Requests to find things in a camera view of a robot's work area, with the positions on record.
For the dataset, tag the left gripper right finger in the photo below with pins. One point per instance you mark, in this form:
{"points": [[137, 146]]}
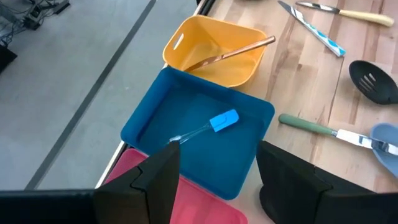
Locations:
{"points": [[286, 180]]}

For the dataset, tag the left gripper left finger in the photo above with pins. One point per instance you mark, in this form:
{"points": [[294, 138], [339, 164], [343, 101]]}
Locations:
{"points": [[155, 186]]}

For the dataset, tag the black slotted spoon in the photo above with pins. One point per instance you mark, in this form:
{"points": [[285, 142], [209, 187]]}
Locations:
{"points": [[385, 93]]}

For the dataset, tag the copper utensil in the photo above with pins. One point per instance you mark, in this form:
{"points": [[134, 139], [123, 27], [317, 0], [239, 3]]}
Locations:
{"points": [[236, 52]]}

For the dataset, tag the knife with blue pattern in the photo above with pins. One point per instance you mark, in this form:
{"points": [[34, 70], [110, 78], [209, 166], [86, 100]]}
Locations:
{"points": [[323, 37]]}

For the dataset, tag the pink plastic bin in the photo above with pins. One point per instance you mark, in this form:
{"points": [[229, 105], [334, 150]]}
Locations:
{"points": [[199, 205]]}

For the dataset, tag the blue plastic bin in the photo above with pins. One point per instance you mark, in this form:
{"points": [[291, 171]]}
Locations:
{"points": [[217, 155]]}

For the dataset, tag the yellow plastic bin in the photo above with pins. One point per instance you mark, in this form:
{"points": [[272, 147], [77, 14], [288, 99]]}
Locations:
{"points": [[230, 71]]}

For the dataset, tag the black table edge rail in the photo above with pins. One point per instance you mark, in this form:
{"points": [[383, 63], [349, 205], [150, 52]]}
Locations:
{"points": [[207, 6]]}

